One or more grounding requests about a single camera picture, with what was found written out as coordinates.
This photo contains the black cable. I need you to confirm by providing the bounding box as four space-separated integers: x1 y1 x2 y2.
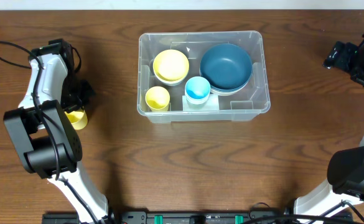
340 200 364 224
0 40 100 224

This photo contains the yellow cup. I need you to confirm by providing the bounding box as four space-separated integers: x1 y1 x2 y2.
65 109 88 130
145 86 170 112

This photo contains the large cream bowl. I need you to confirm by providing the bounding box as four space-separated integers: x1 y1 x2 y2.
210 85 245 96

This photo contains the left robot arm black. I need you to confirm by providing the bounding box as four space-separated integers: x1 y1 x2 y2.
3 39 113 223

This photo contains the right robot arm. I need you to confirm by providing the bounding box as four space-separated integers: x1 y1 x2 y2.
290 33 364 223

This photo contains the left black cable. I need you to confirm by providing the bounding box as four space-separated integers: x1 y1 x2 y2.
0 40 100 224

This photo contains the grey small bowl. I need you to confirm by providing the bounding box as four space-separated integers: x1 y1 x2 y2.
156 76 184 86

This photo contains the green cup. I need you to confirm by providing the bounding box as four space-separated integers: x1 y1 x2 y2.
186 101 206 111

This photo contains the right black cable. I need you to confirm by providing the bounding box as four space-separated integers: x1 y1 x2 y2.
340 200 364 224

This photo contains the blue cup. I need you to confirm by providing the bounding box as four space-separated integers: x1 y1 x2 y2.
185 77 210 100

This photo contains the dark blue bowl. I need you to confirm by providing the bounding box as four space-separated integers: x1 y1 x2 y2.
200 44 253 74
200 71 251 92

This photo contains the cream cup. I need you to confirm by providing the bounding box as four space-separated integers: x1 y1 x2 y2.
185 93 210 105

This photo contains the white small bowl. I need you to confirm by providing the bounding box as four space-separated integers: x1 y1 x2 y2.
153 71 187 80

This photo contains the yellow small bowl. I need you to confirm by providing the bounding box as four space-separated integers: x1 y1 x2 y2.
153 49 189 81

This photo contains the clear plastic storage container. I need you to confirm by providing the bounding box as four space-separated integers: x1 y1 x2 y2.
137 30 271 123

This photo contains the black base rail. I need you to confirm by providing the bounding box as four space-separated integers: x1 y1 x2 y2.
41 210 354 224

